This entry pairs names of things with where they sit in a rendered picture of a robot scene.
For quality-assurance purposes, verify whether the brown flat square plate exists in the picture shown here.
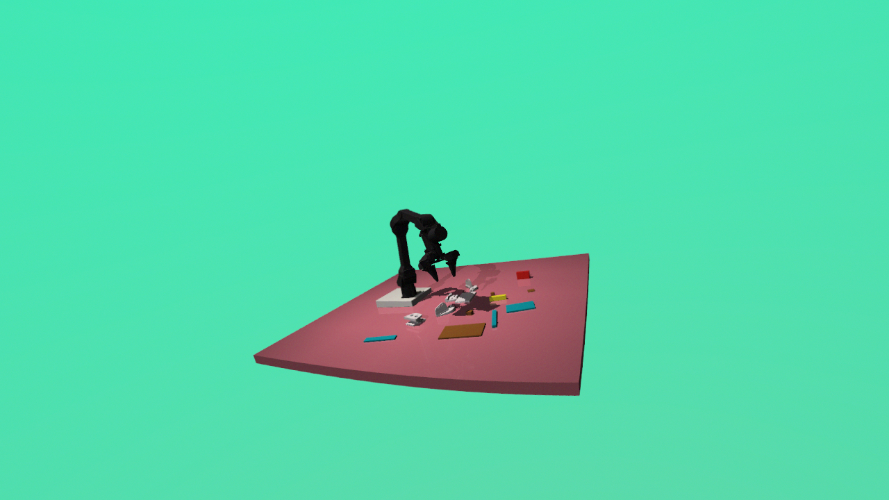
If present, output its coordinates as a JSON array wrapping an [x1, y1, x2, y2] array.
[[438, 323, 485, 339]]

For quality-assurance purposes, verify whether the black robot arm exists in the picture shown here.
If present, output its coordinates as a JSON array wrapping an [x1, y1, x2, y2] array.
[[390, 208, 447, 298]]

